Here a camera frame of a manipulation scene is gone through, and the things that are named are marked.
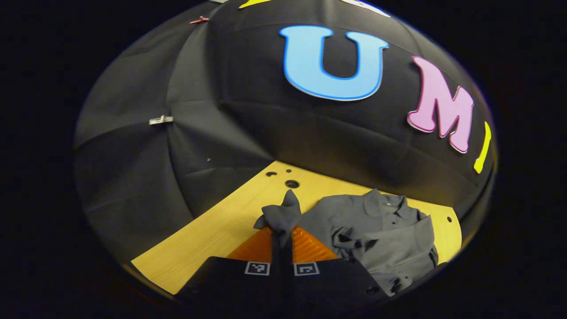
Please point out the red clip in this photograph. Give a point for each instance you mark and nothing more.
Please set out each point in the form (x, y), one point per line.
(199, 19)

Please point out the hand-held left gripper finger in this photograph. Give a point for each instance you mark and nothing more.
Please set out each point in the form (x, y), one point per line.
(277, 270)
(288, 274)

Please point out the black backdrop cloth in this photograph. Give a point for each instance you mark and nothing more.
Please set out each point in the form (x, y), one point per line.
(248, 133)

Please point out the white clip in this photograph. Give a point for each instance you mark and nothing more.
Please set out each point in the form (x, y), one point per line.
(160, 120)

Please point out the gray collared shirt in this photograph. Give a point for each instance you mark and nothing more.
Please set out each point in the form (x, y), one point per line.
(381, 235)

